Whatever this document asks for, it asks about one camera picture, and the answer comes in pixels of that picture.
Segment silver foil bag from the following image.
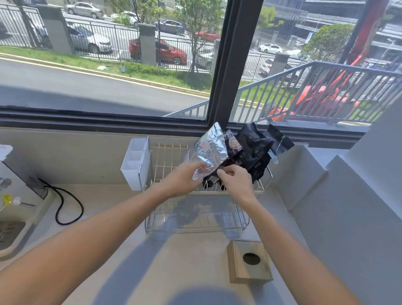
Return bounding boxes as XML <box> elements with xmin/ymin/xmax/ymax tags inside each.
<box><xmin>183</xmin><ymin>121</ymin><xmax>229</xmax><ymax>181</ymax></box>

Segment grey car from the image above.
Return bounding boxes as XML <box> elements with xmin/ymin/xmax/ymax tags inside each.
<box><xmin>194</xmin><ymin>50</ymin><xmax>215</xmax><ymax>70</ymax></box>

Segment white wire dish rack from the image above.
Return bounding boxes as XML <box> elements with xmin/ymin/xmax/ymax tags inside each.
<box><xmin>138</xmin><ymin>135</ymin><xmax>273</xmax><ymax>235</ymax></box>

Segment green tree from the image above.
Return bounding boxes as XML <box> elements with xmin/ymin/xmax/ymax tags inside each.
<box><xmin>174</xmin><ymin>0</ymin><xmax>224</xmax><ymax>71</ymax></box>
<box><xmin>300</xmin><ymin>23</ymin><xmax>356</xmax><ymax>62</ymax></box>

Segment person's left forearm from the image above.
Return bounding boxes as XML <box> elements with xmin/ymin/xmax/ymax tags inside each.
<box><xmin>0</xmin><ymin>185</ymin><xmax>172</xmax><ymax>305</ymax></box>

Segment grey metal stair railing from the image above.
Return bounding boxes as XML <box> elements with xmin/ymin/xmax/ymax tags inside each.
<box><xmin>163</xmin><ymin>61</ymin><xmax>402</xmax><ymax>125</ymax></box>

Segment red car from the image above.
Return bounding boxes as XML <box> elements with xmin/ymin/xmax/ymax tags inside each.
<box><xmin>128</xmin><ymin>37</ymin><xmax>188</xmax><ymax>66</ymax></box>

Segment person's left hand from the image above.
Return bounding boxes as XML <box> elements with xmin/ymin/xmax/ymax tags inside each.
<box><xmin>160</xmin><ymin>161</ymin><xmax>209</xmax><ymax>199</ymax></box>

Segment person's right hand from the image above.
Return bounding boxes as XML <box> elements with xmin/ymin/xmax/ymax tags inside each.
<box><xmin>216</xmin><ymin>164</ymin><xmax>260</xmax><ymax>207</ymax></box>

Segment white plastic cutlery holder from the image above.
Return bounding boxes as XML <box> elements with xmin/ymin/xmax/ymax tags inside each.
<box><xmin>120</xmin><ymin>137</ymin><xmax>152</xmax><ymax>191</ymax></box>

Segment red machine outdoors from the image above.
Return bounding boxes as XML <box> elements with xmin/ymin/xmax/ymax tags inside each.
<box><xmin>267</xmin><ymin>0</ymin><xmax>393</xmax><ymax>123</ymax></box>

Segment black metal fence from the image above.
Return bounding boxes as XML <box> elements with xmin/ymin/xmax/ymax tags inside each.
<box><xmin>0</xmin><ymin>3</ymin><xmax>308</xmax><ymax>81</ymax></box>

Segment white car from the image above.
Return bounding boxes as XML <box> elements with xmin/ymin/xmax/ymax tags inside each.
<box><xmin>258</xmin><ymin>43</ymin><xmax>284</xmax><ymax>54</ymax></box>

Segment wooden tissue box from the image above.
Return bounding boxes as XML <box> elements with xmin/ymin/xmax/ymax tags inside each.
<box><xmin>227</xmin><ymin>240</ymin><xmax>274</xmax><ymax>284</ymax></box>

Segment white espresso machine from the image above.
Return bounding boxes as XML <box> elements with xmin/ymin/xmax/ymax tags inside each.
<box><xmin>0</xmin><ymin>144</ymin><xmax>57</xmax><ymax>260</ymax></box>

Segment dark brown coffee bag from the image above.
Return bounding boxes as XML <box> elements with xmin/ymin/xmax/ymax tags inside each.
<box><xmin>202</xmin><ymin>129</ymin><xmax>244</xmax><ymax>191</ymax></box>

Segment white countertop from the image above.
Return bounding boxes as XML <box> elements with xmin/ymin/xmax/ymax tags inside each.
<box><xmin>0</xmin><ymin>184</ymin><xmax>310</xmax><ymax>305</ymax></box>

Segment dark window frame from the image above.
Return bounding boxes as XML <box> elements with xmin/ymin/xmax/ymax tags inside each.
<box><xmin>0</xmin><ymin>0</ymin><xmax>371</xmax><ymax>150</ymax></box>

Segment grey concrete fence pillar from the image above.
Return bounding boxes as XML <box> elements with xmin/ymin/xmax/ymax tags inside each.
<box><xmin>211</xmin><ymin>39</ymin><xmax>221</xmax><ymax>76</ymax></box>
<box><xmin>138</xmin><ymin>23</ymin><xmax>157</xmax><ymax>66</ymax></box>
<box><xmin>36</xmin><ymin>5</ymin><xmax>76</xmax><ymax>56</ymax></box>

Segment black power cable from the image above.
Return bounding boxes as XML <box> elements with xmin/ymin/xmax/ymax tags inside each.
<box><xmin>37</xmin><ymin>178</ymin><xmax>85</xmax><ymax>226</ymax></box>

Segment silver car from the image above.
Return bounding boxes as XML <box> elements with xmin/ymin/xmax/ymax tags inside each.
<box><xmin>37</xmin><ymin>23</ymin><xmax>113</xmax><ymax>54</ymax></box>

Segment person's right forearm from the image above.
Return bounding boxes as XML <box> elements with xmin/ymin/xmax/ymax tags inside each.
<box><xmin>245</xmin><ymin>196</ymin><xmax>362</xmax><ymax>305</ymax></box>

